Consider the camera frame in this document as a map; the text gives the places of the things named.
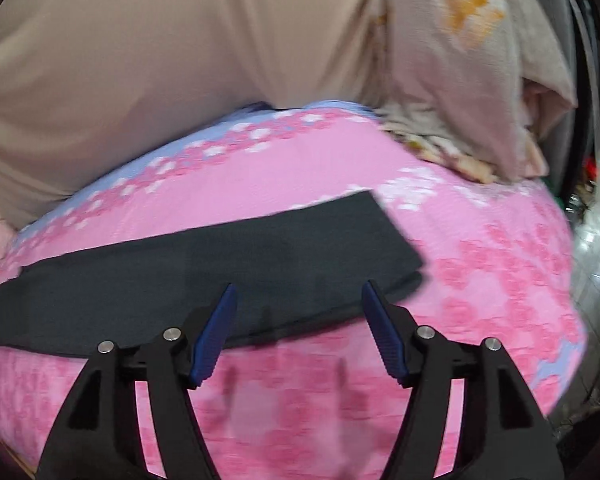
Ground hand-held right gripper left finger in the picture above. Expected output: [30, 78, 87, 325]
[36, 283, 238, 480]

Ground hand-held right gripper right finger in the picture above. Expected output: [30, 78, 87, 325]
[362, 280, 564, 480]

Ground dark grey pants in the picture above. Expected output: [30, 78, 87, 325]
[0, 189, 426, 358]

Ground pink floral blanket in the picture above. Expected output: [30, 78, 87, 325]
[0, 100, 588, 480]

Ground clear plastic bag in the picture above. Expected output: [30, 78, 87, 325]
[570, 180, 600, 321]

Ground pale floral quilt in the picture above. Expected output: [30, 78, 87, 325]
[370, 0, 578, 184]

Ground beige cloth cover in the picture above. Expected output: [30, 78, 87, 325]
[0, 0, 396, 231]

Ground grey hanging cloth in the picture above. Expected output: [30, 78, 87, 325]
[522, 0, 600, 196]

